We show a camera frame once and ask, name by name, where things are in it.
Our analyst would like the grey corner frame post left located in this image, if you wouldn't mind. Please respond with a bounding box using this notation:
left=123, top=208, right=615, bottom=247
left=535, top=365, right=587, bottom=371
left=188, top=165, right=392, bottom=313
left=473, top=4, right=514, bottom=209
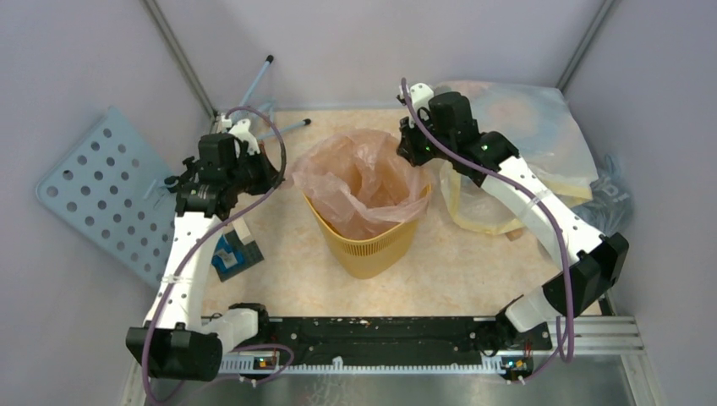
left=140, top=0, right=216, bottom=118

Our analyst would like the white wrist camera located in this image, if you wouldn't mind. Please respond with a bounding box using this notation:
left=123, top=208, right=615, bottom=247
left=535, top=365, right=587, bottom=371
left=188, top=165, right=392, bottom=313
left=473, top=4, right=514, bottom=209
left=215, top=114, right=261, bottom=156
left=408, top=83, right=435, bottom=112

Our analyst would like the yellow plastic trash bin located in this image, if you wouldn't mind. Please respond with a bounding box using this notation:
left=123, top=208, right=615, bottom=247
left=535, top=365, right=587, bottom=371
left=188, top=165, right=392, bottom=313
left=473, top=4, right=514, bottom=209
left=306, top=181, right=419, bottom=279

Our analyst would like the pink plastic trash bag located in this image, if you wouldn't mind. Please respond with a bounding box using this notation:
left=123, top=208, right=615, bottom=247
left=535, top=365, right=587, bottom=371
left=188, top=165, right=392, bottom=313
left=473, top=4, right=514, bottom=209
left=290, top=129, right=432, bottom=240

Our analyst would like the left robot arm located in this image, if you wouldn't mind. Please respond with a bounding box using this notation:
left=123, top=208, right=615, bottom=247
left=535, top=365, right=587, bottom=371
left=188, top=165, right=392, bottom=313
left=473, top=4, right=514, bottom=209
left=125, top=132, right=282, bottom=381

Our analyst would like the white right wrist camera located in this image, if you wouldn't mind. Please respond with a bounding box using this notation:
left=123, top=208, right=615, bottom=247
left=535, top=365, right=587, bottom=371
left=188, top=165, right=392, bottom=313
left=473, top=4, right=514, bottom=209
left=408, top=83, right=435, bottom=112

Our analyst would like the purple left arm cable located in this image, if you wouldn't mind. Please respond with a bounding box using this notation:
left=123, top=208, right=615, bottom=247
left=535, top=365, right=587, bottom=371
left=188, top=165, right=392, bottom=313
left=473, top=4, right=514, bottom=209
left=140, top=106, right=296, bottom=406

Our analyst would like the pale wooden block left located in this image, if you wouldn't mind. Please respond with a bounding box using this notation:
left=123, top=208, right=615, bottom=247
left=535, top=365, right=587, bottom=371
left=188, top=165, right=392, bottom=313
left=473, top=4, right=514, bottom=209
left=232, top=217, right=254, bottom=244

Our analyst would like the large yellow translucent bag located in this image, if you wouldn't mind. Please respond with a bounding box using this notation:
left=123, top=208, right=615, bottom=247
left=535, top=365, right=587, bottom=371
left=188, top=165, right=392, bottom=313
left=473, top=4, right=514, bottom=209
left=434, top=80, right=598, bottom=235

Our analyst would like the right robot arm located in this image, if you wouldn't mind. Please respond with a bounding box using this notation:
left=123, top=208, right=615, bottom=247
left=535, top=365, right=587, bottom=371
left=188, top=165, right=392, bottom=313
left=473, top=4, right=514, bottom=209
left=397, top=84, right=629, bottom=348

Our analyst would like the light blue tripod stand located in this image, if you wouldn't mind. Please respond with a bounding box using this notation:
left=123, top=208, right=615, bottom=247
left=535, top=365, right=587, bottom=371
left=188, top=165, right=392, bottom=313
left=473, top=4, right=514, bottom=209
left=142, top=54, right=313, bottom=201

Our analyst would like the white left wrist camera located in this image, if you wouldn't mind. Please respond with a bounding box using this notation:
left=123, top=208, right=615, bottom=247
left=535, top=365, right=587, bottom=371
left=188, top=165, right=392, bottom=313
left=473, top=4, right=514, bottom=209
left=215, top=114, right=261, bottom=156

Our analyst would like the blue block toy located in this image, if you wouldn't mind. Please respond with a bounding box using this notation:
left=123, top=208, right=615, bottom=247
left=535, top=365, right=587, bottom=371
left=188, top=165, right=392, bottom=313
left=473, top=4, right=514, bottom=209
left=211, top=231, right=264, bottom=283

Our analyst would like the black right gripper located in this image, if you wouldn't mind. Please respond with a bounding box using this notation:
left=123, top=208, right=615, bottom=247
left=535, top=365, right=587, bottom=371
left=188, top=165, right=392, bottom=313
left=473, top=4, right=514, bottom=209
left=397, top=110, right=454, bottom=168

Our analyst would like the light blue perforated board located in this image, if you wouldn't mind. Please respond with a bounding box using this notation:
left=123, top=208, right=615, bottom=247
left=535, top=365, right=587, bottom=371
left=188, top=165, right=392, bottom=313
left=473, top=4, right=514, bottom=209
left=36, top=107, right=175, bottom=290

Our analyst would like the grey corner frame post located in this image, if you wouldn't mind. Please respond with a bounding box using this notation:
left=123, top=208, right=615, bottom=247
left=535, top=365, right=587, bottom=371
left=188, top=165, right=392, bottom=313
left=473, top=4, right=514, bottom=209
left=556, top=0, right=621, bottom=94
left=140, top=0, right=216, bottom=118

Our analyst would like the blue plastic bag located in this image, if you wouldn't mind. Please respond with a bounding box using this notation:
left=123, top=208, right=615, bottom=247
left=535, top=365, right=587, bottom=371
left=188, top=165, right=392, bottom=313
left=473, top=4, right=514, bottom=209
left=567, top=155, right=634, bottom=236

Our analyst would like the wooden cube block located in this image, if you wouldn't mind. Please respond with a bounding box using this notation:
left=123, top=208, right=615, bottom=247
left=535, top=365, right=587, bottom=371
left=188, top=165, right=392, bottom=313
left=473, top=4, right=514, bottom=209
left=505, top=228, right=524, bottom=242

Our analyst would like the grey corner frame post right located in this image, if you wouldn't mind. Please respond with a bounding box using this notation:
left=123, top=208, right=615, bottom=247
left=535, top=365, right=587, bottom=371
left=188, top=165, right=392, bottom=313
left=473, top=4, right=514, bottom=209
left=556, top=0, right=621, bottom=94

